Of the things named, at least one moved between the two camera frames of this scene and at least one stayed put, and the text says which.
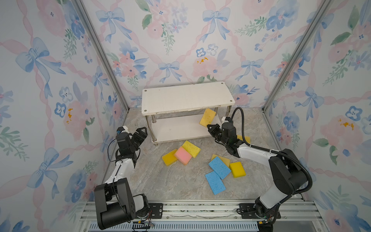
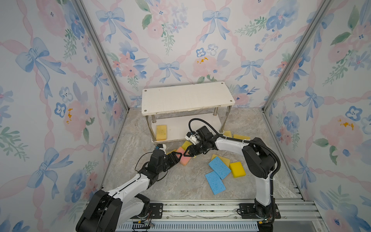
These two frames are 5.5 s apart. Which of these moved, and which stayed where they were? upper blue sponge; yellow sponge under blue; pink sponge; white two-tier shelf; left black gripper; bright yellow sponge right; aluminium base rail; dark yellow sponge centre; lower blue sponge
Moved: left black gripper
Stayed: white two-tier shelf; dark yellow sponge centre; upper blue sponge; aluminium base rail; yellow sponge under blue; pink sponge; bright yellow sponge right; lower blue sponge
